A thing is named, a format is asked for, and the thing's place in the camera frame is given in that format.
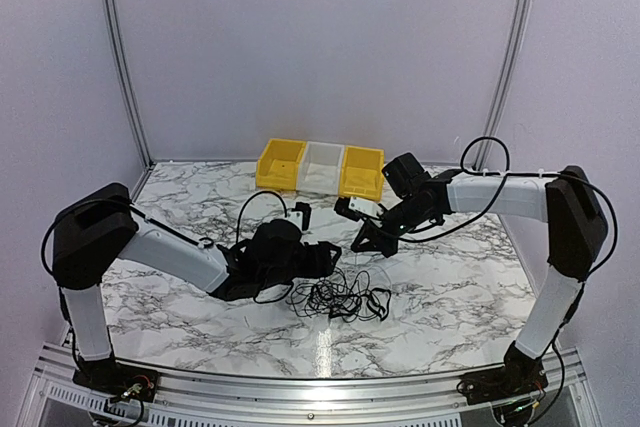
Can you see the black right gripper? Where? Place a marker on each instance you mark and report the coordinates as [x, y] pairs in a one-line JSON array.
[[377, 243]]

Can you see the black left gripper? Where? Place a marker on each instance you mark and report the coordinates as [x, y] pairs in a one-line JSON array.
[[320, 263]]

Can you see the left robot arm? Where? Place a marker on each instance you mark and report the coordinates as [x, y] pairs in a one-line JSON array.
[[87, 237]]

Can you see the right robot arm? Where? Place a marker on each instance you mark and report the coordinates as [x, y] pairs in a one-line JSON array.
[[579, 219]]

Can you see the right yellow bin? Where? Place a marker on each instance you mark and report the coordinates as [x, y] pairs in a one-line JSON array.
[[361, 173]]

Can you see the yellow bin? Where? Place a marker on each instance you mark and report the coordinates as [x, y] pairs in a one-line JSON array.
[[278, 166], [361, 173]]

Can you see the left yellow bin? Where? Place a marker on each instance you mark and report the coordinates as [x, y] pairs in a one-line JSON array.
[[278, 166]]

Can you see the white translucent bin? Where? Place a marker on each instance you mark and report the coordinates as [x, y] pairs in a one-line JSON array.
[[320, 168]]

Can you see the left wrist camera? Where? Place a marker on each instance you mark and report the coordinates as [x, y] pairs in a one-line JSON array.
[[300, 215]]

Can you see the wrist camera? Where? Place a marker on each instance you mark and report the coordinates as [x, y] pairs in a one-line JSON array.
[[300, 215], [356, 208]]

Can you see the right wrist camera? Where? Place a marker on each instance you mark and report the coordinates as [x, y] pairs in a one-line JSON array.
[[356, 208]]

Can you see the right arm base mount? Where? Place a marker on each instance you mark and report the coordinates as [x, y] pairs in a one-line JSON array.
[[496, 384]]

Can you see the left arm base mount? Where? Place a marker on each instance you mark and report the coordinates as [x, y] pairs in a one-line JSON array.
[[126, 383]]

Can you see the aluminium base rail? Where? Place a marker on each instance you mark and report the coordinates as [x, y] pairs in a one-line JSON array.
[[184, 398]]

